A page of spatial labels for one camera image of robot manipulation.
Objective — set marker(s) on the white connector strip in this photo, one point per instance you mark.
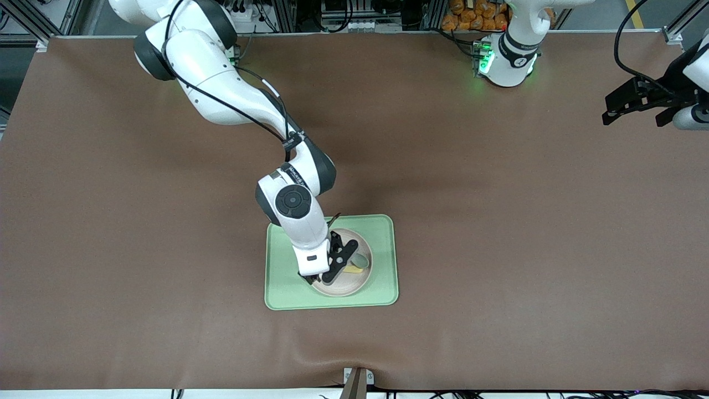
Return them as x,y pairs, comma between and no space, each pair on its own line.
360,25

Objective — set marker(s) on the beige round plate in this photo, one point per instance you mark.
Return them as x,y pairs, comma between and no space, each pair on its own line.
354,285

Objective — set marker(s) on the grey-green plastic spoon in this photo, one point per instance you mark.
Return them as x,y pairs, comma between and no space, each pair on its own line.
360,260

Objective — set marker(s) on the orange packets pile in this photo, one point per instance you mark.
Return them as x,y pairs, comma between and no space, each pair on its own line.
471,19

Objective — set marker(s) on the brown table cover mat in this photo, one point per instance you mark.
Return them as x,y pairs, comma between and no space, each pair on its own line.
166,249

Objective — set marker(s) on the yellow plastic fork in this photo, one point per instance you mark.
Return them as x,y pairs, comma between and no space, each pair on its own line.
354,270

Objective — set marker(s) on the white table corner bracket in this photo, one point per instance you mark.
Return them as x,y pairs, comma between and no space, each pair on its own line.
43,44
673,37

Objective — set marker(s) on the light green rectangular tray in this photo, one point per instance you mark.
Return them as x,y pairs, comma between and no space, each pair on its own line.
382,249

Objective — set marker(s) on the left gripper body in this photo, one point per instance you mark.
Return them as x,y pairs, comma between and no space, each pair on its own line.
668,87

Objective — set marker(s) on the white power strip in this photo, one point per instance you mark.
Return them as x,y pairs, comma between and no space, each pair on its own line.
249,14

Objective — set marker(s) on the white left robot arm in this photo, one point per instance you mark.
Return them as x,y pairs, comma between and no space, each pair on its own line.
507,66

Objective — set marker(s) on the aluminium frame post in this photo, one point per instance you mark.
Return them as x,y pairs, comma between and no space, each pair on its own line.
283,14
432,14

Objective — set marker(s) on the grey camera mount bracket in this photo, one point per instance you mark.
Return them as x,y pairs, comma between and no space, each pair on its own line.
359,382

